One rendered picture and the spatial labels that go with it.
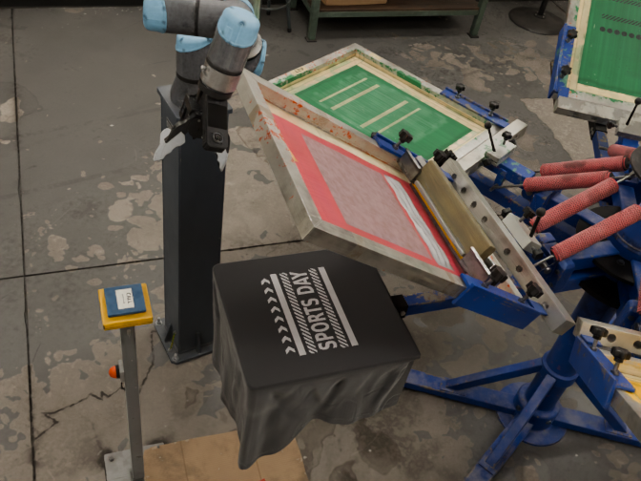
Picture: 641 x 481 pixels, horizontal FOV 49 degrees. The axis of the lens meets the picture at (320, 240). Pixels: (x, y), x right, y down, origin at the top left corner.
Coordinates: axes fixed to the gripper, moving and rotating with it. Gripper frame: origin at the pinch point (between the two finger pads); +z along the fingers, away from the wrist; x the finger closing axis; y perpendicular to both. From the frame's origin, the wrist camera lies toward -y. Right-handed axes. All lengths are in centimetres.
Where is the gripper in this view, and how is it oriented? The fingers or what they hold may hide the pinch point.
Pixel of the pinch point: (188, 168)
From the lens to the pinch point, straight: 153.0
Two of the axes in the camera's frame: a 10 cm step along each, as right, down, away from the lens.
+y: -3.1, -6.8, 6.6
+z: -4.1, 7.2, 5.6
